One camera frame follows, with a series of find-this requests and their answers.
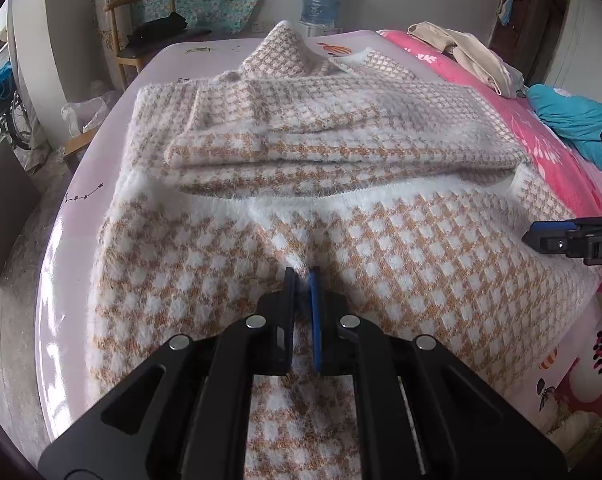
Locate white water dispenser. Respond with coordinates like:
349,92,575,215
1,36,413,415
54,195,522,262
298,22,344,38

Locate wooden chair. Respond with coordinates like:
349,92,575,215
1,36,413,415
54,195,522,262
103,0,214,91

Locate black bag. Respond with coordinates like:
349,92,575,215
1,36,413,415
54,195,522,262
131,11,189,41

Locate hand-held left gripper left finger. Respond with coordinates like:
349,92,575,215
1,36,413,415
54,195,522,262
38,267,297,480

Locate clear plastic bag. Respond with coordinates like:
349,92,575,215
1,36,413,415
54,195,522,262
61,91,116,137

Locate beige houndstooth fuzzy coat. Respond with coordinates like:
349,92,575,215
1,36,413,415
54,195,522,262
88,20,602,480

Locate small wooden stool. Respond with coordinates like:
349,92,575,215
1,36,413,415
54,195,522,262
63,130,99,171

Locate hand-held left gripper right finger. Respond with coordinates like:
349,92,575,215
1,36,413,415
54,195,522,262
308,267,567,480

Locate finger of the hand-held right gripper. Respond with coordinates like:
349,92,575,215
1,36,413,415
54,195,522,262
528,216,602,234
521,231,588,258

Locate dark wooden door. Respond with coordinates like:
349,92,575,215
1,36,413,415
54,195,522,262
488,0,572,86

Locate wheelchair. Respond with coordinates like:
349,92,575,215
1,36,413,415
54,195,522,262
0,50,34,151

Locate pink floral blanket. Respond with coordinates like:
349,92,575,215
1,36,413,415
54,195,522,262
376,29,602,311

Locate beige clothes pile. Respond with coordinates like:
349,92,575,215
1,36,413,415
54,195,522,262
407,21,527,98

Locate dark cabinet with clutter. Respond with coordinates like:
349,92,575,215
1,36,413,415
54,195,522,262
0,137,42,286

